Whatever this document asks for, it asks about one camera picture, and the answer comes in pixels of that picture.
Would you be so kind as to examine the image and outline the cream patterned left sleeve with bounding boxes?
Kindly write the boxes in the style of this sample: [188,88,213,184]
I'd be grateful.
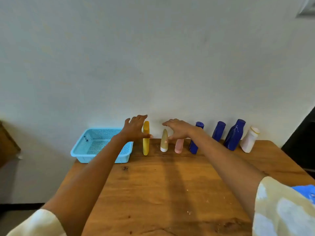
[6,208,67,236]

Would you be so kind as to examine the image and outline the cream patterned sleeve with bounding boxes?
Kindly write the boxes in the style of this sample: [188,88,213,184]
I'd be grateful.
[6,208,67,236]
[252,176,315,236]

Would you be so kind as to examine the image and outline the wide dark blue bottle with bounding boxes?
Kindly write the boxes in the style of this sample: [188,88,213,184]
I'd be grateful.
[223,119,246,151]

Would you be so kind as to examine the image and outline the grey wall light switch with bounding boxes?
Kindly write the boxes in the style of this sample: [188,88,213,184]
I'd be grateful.
[296,0,315,17]

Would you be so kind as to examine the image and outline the slim dark blue bottle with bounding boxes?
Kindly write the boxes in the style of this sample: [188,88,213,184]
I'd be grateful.
[212,121,226,142]
[189,122,204,155]

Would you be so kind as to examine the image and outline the cream patterned right sleeve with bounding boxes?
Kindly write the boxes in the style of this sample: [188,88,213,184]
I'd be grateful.
[252,176,315,236]

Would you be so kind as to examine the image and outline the blue wet wipes pack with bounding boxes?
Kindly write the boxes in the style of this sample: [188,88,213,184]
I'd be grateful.
[291,185,315,204]

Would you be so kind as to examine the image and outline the wooden side desk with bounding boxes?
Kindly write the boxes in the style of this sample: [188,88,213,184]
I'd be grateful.
[0,120,21,167]

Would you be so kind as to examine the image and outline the wooden table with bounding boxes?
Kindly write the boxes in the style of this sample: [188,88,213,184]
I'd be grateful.
[59,139,315,236]

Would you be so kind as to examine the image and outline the person's left forearm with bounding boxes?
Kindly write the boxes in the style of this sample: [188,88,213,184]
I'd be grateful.
[40,134,135,236]

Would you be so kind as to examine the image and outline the person's left hand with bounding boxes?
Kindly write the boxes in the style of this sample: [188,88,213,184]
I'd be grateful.
[119,115,153,143]

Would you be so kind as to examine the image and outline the beige bottle with white cap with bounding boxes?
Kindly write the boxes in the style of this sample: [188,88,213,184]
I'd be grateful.
[160,129,169,153]

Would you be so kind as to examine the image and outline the yellow bottle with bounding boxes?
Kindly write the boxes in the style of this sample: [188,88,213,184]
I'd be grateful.
[142,121,150,156]

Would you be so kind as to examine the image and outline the pink bottle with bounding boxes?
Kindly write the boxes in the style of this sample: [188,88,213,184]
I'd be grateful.
[174,139,184,154]

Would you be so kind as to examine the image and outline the person's right hand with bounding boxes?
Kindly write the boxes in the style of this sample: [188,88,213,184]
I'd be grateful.
[162,118,197,141]

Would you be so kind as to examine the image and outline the light blue plastic basket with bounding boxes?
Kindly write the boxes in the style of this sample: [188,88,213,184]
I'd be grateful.
[71,128,134,164]

